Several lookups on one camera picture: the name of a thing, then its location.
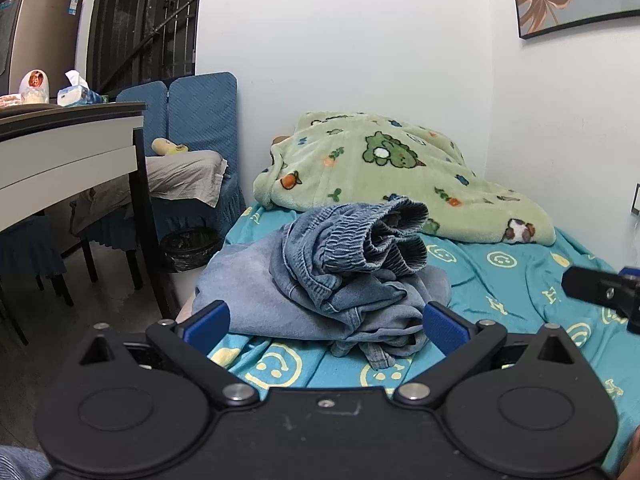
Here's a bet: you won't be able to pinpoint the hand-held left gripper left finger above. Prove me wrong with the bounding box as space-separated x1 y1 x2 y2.
77 300 261 407

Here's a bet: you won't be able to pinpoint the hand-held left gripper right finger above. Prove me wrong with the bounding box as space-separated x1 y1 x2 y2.
392 301 576 407

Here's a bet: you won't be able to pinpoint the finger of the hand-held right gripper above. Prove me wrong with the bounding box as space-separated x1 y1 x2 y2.
561 266 640 335

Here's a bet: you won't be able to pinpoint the blue denim jeans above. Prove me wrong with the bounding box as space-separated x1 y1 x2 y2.
191 197 452 371

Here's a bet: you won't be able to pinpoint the person's right forearm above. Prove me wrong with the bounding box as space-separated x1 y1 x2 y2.
617 422 640 480

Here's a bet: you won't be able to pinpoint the black trash bin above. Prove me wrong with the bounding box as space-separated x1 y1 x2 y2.
160 227 221 273

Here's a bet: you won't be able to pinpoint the teal smiley printed bedsheet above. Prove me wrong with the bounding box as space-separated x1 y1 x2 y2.
207 202 640 480

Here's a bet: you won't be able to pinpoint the green cartoon printed blanket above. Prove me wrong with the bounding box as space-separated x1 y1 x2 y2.
252 111 557 247

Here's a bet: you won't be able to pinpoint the grey cloth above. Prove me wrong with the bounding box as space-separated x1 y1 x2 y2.
70 150 229 235

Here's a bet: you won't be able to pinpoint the yellow plush toy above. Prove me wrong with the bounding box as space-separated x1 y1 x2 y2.
151 137 190 157

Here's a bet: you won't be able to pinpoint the person's blue clothing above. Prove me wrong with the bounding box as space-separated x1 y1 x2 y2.
0 444 53 480

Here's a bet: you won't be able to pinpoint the blue tissue box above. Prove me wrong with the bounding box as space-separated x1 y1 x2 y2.
56 70 103 107

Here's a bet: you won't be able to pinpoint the dark barred window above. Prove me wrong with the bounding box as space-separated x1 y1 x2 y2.
87 0 205 96

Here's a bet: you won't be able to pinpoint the silver refrigerator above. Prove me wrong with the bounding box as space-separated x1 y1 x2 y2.
0 0 83 98

